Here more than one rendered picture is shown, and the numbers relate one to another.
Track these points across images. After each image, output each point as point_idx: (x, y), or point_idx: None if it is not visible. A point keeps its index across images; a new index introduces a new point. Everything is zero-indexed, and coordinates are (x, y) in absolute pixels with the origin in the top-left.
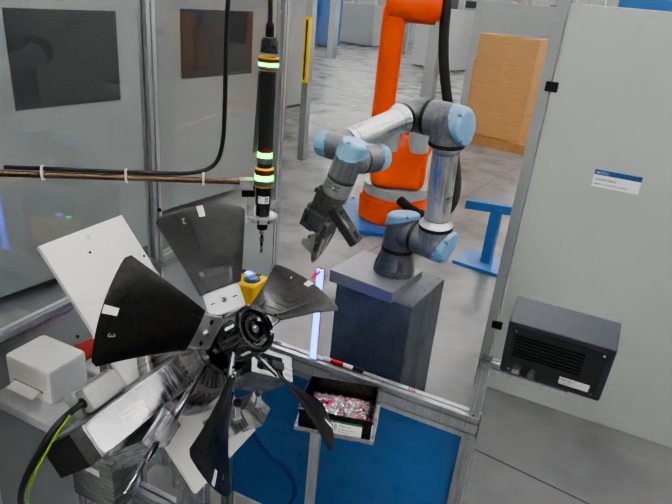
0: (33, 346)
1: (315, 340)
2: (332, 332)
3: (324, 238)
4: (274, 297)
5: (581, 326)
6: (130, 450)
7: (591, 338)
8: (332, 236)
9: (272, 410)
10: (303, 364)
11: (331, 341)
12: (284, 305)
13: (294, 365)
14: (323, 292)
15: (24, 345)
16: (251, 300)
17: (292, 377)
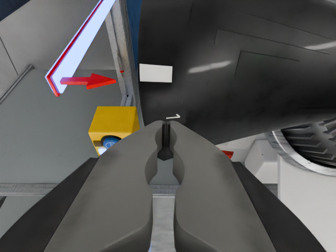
0: (267, 180)
1: (108, 0)
2: (11, 12)
3: (149, 233)
4: (281, 102)
5: None
6: None
7: None
8: (32, 210)
9: (134, 16)
10: (122, 3)
11: (19, 7)
12: (319, 67)
13: (125, 15)
14: (145, 16)
15: (268, 183)
16: (134, 119)
17: None
